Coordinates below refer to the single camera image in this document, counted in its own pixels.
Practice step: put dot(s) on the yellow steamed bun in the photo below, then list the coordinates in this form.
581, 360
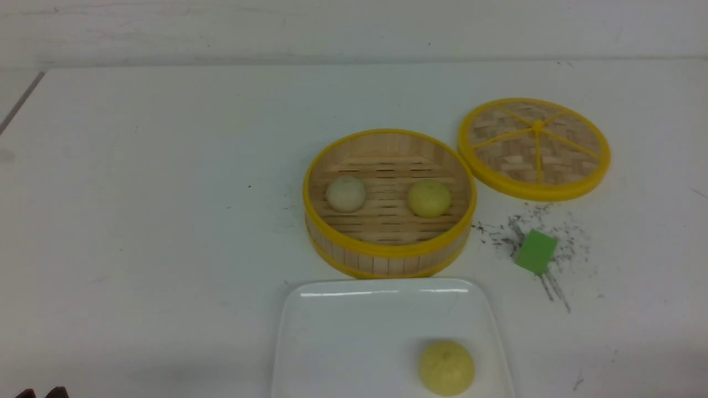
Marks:
429, 198
446, 368

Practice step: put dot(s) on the white square plate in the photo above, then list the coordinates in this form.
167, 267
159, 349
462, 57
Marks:
364, 338

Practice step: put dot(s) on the white steamed bun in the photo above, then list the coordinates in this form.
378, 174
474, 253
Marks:
346, 194

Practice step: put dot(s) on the woven bamboo steamer lid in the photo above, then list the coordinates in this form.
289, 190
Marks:
534, 150

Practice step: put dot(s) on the yellow steamed bun on plate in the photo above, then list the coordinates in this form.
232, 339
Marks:
446, 368

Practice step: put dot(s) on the bamboo steamer basket yellow rim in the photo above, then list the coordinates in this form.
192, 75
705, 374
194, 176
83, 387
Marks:
384, 239

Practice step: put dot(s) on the green cube block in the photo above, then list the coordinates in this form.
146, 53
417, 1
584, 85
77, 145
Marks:
536, 252

